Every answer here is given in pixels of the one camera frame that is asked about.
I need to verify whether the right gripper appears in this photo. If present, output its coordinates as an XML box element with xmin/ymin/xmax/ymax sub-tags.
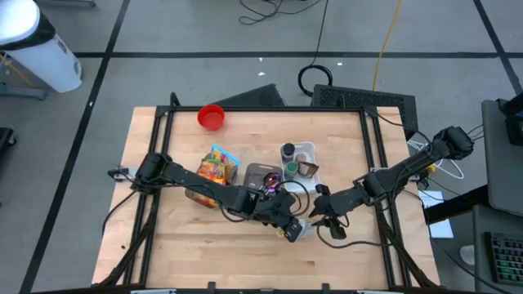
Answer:
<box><xmin>308</xmin><ymin>183</ymin><xmax>349</xmax><ymax>242</ymax></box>

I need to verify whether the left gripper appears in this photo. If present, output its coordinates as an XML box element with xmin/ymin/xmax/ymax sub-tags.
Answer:
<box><xmin>253</xmin><ymin>189</ymin><xmax>306</xmax><ymax>244</ymax></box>

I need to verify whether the green-lid spice jar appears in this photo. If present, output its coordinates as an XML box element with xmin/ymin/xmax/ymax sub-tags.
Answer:
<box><xmin>284</xmin><ymin>161</ymin><xmax>301</xmax><ymax>180</ymax></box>

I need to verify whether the black-lid spice jar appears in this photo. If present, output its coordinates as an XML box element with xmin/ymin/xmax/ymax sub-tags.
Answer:
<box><xmin>281</xmin><ymin>142</ymin><xmax>297</xmax><ymax>163</ymax></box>

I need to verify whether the yellow red blue snack bag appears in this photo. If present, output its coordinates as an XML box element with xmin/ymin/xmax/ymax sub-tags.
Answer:
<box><xmin>209</xmin><ymin>144</ymin><xmax>242</xmax><ymax>183</ymax></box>

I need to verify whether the red plastic bowl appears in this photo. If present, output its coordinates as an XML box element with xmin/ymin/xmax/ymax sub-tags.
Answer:
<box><xmin>197</xmin><ymin>104</ymin><xmax>226</xmax><ymax>132</ymax></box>

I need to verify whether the black perforated case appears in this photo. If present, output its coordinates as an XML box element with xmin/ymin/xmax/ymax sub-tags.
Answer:
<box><xmin>311</xmin><ymin>84</ymin><xmax>418</xmax><ymax>140</ymax></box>

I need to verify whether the white paper sheet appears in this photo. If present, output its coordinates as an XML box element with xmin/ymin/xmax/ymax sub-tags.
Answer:
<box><xmin>417</xmin><ymin>189</ymin><xmax>455</xmax><ymax>240</ymax></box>

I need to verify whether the white computer mouse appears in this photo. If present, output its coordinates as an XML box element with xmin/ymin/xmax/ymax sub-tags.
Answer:
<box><xmin>459</xmin><ymin>244</ymin><xmax>476</xmax><ymax>266</ymax></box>

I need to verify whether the dark keyboard desk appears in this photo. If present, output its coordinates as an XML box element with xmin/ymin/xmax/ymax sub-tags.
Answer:
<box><xmin>472</xmin><ymin>203</ymin><xmax>523</xmax><ymax>294</ymax></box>

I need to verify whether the backlit keyboard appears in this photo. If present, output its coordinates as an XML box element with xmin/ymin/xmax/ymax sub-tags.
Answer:
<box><xmin>485</xmin><ymin>231</ymin><xmax>523</xmax><ymax>287</ymax></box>

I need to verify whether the black box on grey desk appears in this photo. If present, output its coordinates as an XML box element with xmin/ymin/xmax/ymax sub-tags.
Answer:
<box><xmin>496</xmin><ymin>92</ymin><xmax>523</xmax><ymax>147</ymax></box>

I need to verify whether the white trash can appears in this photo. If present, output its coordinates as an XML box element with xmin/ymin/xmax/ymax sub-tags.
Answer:
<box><xmin>0</xmin><ymin>0</ymin><xmax>83</xmax><ymax>94</ymax></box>

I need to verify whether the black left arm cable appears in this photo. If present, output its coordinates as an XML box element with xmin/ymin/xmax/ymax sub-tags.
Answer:
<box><xmin>220</xmin><ymin>179</ymin><xmax>312</xmax><ymax>225</ymax></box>

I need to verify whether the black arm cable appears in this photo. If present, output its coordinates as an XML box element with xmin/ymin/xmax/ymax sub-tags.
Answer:
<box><xmin>315</xmin><ymin>220</ymin><xmax>384</xmax><ymax>250</ymax></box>
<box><xmin>220</xmin><ymin>179</ymin><xmax>312</xmax><ymax>225</ymax></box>

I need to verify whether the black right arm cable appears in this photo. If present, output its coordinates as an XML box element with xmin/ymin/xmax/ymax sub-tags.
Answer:
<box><xmin>315</xmin><ymin>220</ymin><xmax>384</xmax><ymax>250</ymax></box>

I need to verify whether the black aluminium frame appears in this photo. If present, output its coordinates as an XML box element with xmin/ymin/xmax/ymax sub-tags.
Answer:
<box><xmin>92</xmin><ymin>91</ymin><xmax>441</xmax><ymax>294</ymax></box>

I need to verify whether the white cable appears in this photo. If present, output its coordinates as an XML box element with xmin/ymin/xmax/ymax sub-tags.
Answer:
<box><xmin>408</xmin><ymin>140</ymin><xmax>466</xmax><ymax>180</ymax></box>

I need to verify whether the black coiled cable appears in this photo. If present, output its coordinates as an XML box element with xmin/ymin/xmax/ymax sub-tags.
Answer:
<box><xmin>297</xmin><ymin>0</ymin><xmax>334</xmax><ymax>98</ymax></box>

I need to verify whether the yellow cable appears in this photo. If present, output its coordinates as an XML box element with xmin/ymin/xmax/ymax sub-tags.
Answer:
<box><xmin>372</xmin><ymin>0</ymin><xmax>405</xmax><ymax>91</ymax></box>

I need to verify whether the black tangled floor cable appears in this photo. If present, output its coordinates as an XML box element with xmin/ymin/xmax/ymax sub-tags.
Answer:
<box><xmin>238</xmin><ymin>0</ymin><xmax>324</xmax><ymax>26</ymax></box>

